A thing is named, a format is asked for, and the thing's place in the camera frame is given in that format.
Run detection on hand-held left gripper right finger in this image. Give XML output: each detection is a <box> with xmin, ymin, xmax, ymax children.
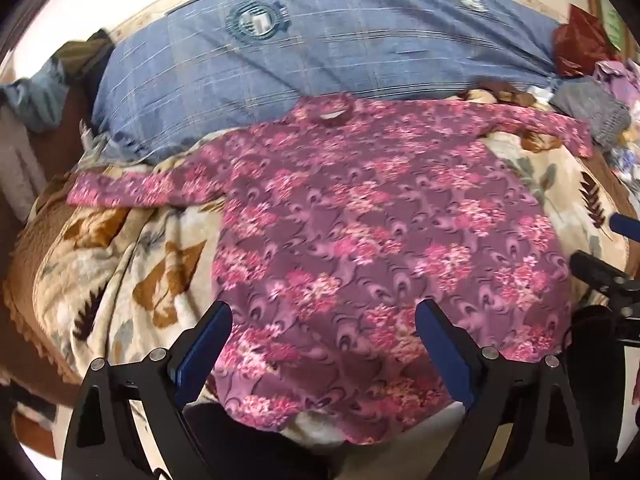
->
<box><xmin>415</xmin><ymin>299</ymin><xmax>593</xmax><ymax>480</ymax></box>

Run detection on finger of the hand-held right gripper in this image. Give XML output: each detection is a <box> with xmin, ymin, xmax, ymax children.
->
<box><xmin>569</xmin><ymin>250</ymin><xmax>640</xmax><ymax>306</ymax></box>
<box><xmin>609</xmin><ymin>212</ymin><xmax>640</xmax><ymax>242</ymax></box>

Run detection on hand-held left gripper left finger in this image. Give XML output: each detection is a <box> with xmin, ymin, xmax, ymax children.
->
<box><xmin>60</xmin><ymin>300</ymin><xmax>236</xmax><ymax>480</ymax></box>

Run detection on pink floral shirt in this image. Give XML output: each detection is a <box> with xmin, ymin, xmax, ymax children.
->
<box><xmin>66</xmin><ymin>93</ymin><xmax>595</xmax><ymax>446</ymax></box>

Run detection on cream leaf print blanket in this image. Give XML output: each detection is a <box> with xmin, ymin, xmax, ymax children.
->
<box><xmin>2</xmin><ymin>87</ymin><xmax>632</xmax><ymax>453</ymax></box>

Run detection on grey knitted cloth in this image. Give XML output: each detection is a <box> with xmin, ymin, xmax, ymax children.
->
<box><xmin>549</xmin><ymin>76</ymin><xmax>632</xmax><ymax>147</ymax></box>

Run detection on purple printed cloth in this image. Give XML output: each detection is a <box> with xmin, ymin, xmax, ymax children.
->
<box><xmin>594</xmin><ymin>59</ymin><xmax>640</xmax><ymax>111</ymax></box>

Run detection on dark red cloth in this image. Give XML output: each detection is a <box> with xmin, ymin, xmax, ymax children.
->
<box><xmin>551</xmin><ymin>4</ymin><xmax>621</xmax><ymax>78</ymax></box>

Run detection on clear plastic wrapper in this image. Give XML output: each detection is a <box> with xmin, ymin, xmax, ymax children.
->
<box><xmin>77</xmin><ymin>119</ymin><xmax>113</xmax><ymax>166</ymax></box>

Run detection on blue plaid pillow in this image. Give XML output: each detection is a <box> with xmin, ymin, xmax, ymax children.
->
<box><xmin>91</xmin><ymin>0</ymin><xmax>563</xmax><ymax>165</ymax></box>

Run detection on light blue cloth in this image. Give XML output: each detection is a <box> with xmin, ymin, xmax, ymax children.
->
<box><xmin>0</xmin><ymin>57</ymin><xmax>68</xmax><ymax>133</ymax></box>

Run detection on olive green cloth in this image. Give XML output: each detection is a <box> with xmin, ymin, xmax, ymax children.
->
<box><xmin>52</xmin><ymin>29</ymin><xmax>117</xmax><ymax>86</ymax></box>

